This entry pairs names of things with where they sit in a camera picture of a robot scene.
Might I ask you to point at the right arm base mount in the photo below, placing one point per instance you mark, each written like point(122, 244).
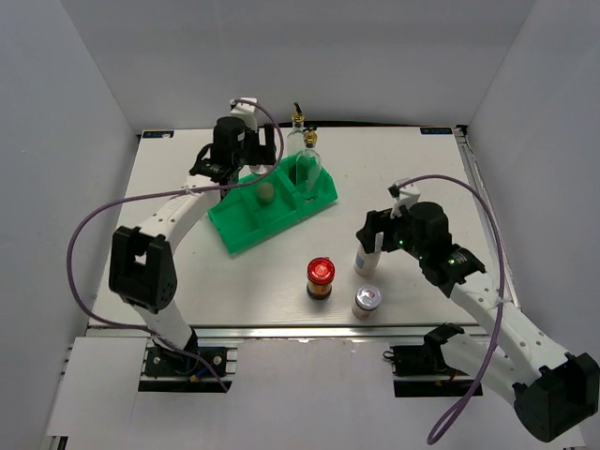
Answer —
point(420, 370)

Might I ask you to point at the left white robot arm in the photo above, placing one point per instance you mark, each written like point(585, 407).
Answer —
point(142, 270)

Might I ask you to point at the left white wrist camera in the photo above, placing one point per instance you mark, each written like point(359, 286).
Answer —
point(245, 110)

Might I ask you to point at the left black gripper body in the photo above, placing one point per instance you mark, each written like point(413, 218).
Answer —
point(254, 154)

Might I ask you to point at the right aluminium table rail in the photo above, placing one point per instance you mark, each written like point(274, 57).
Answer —
point(499, 259)

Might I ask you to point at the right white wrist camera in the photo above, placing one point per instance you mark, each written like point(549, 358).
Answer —
point(405, 193)

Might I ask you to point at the red lid dark sauce jar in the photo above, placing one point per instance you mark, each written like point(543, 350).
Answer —
point(320, 276)

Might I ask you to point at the glass bottle gold black pourer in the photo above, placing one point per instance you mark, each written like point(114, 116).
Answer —
point(308, 166)

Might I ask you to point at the blue label silver lid shaker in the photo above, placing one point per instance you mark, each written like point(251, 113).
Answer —
point(365, 264)

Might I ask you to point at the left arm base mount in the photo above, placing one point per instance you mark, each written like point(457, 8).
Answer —
point(164, 371)

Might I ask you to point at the blue table label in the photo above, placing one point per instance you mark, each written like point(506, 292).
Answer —
point(436, 131)
point(158, 134)

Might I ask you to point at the front aluminium table rail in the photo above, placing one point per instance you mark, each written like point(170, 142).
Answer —
point(292, 332)

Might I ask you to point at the aluminium table rail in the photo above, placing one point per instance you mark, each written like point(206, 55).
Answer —
point(292, 332)
point(499, 259)

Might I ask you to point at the jar with silver lid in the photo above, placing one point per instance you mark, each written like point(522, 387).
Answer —
point(265, 190)

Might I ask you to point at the green three-compartment bin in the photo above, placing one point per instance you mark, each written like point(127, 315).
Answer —
point(242, 222)

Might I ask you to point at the glass bottle with dark bottom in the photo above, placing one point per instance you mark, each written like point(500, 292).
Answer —
point(295, 140)

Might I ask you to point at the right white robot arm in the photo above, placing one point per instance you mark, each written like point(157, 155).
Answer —
point(550, 389)

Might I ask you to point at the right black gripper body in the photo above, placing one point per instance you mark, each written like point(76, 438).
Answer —
point(397, 233)

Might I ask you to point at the small red label spice jar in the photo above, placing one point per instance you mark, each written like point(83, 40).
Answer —
point(366, 300)

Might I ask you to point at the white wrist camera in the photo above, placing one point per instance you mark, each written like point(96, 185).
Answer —
point(405, 193)
point(245, 110)

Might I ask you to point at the right blue table label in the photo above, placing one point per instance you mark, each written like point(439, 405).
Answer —
point(436, 131)

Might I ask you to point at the left blue table label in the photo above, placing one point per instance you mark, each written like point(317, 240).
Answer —
point(158, 134)

